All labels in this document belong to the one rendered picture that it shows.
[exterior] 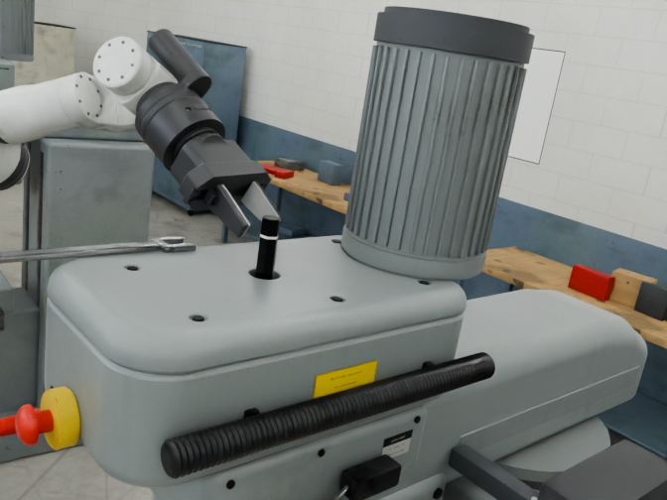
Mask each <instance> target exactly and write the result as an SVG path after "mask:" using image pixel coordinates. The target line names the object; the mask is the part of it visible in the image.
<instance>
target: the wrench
mask: <svg viewBox="0 0 667 500"><path fill-rule="evenodd" d="M182 243H183V244H182ZM196 246H197V245H195V244H194V243H184V237H182V236H170V237H159V238H152V239H151V241H144V242H130V243H116V244H103V245H89V246H75V247H62V248H48V249H35V250H21V251H7V252H0V264H2V263H14V262H26V261H38V260H51V259H62V258H74V257H86V256H98V255H110V254H122V253H134V252H146V251H159V250H162V251H163V252H165V253H169V252H174V253H176V252H187V251H196Z"/></svg>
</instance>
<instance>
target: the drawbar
mask: <svg viewBox="0 0 667 500"><path fill-rule="evenodd" d="M280 219H281V218H280V217H277V216H274V215H264V216H263V217H262V225H261V233H260V234H262V235H264V236H267V237H277V236H278V235H279V227H280ZM277 242H278V238H277V239H265V238H262V237H260V241H259V249H258V257H257V265H256V274H255V278H258V279H263V280H273V273H274V265H275V258H276V250H277Z"/></svg>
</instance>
